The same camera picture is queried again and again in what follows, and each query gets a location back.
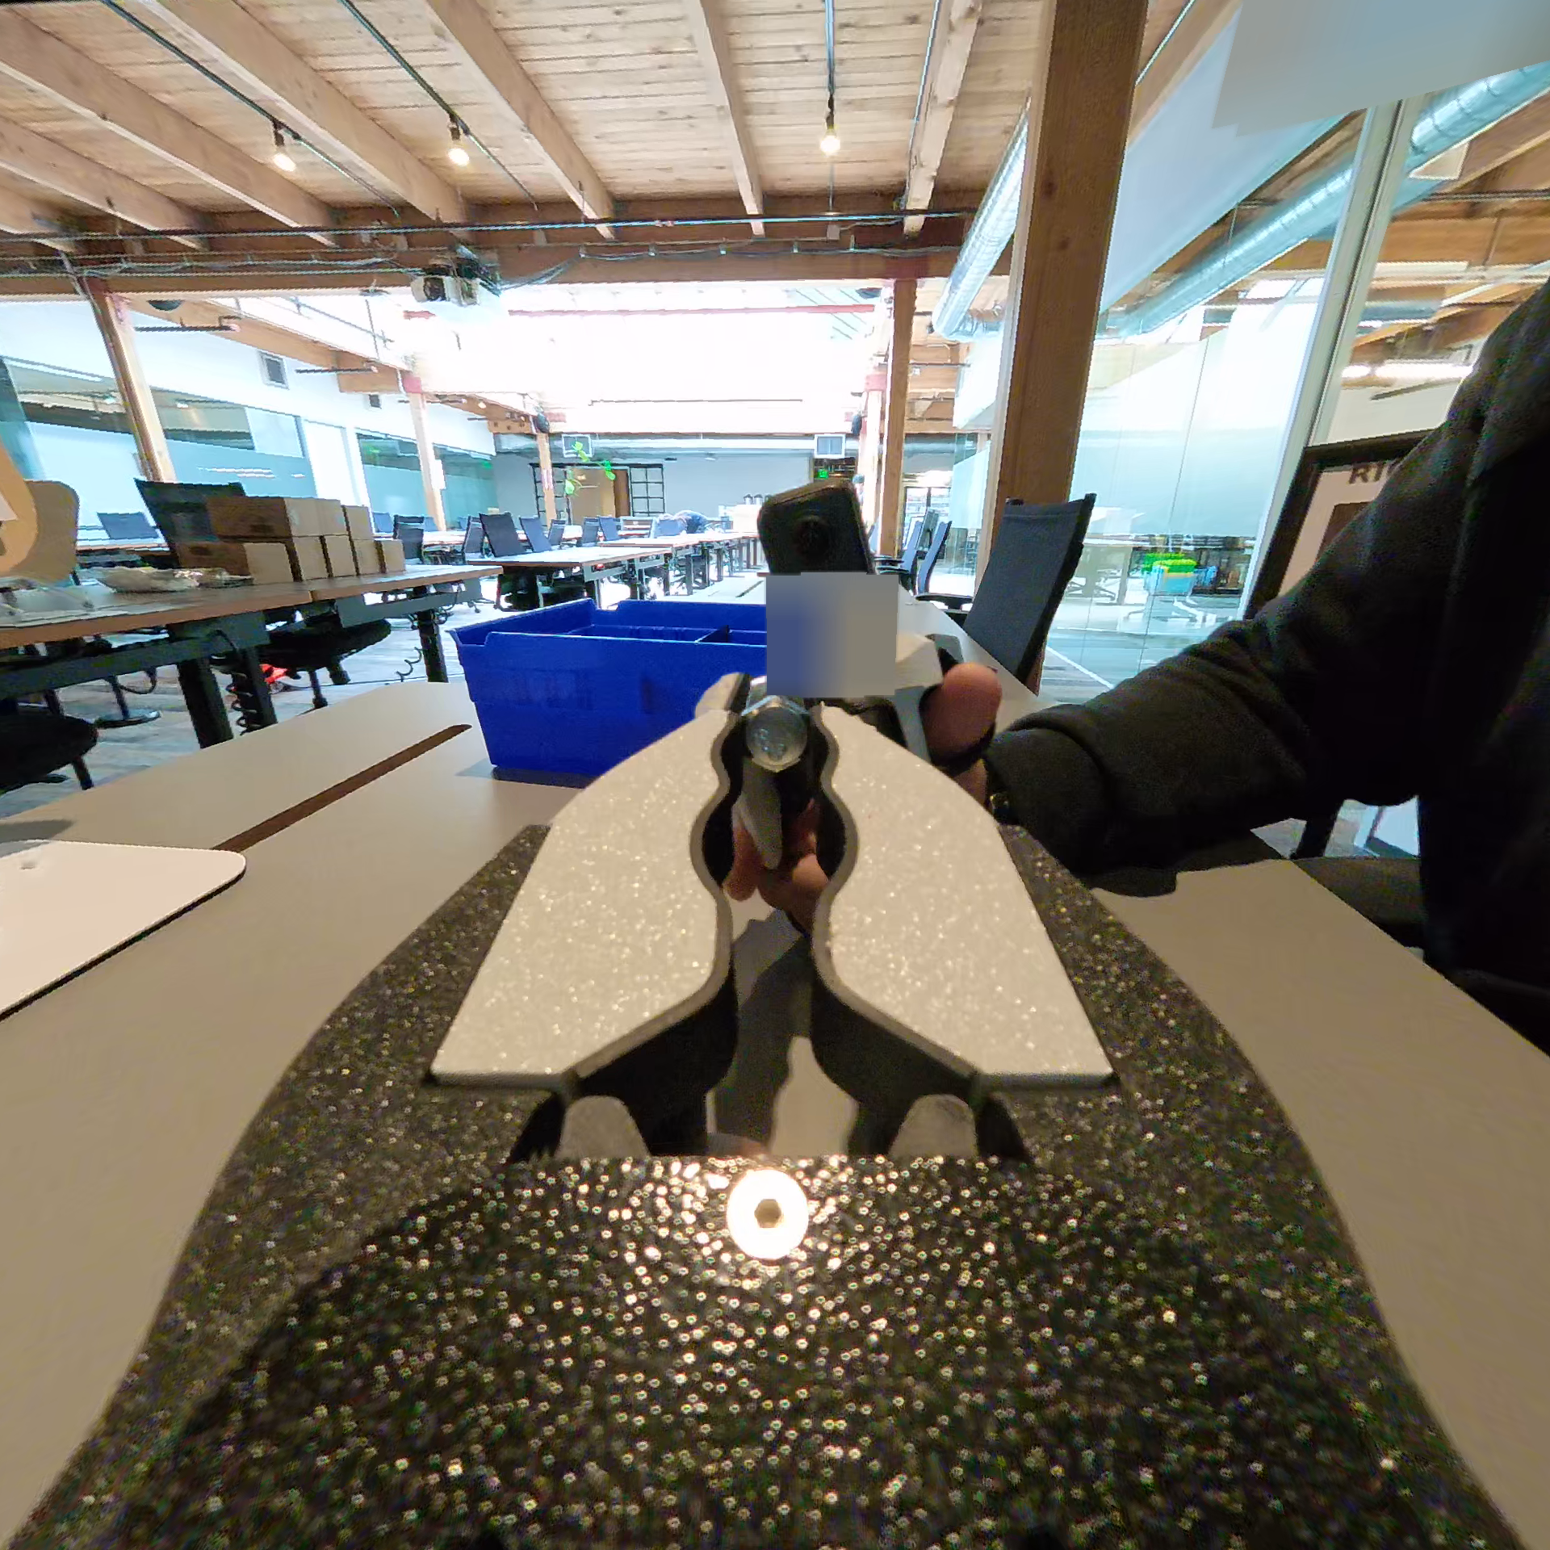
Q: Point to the stack of cardboard boxes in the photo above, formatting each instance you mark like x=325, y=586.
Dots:
x=290, y=539

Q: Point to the blue plastic storage bin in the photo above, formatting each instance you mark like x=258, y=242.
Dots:
x=582, y=691

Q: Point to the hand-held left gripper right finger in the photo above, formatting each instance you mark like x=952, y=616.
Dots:
x=959, y=934

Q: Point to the black office chair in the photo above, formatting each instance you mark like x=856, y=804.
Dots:
x=1031, y=583

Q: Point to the metal ventilation duct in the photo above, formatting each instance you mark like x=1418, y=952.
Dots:
x=1308, y=205

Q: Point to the wooden post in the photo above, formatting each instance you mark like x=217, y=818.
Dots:
x=898, y=414
x=1065, y=242

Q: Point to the silver metal bolt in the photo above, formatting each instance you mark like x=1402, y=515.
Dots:
x=775, y=741

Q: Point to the long wooden desk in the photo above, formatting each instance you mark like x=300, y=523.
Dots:
x=582, y=563

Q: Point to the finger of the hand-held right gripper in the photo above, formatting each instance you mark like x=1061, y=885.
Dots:
x=920, y=667

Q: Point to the person's right forearm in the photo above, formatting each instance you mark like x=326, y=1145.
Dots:
x=1164, y=752

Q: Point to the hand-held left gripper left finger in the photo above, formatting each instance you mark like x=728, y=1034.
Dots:
x=592, y=934

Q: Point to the person's right hand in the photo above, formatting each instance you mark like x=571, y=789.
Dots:
x=964, y=724

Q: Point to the framed black-white marker sign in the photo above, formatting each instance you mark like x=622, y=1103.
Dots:
x=1321, y=522

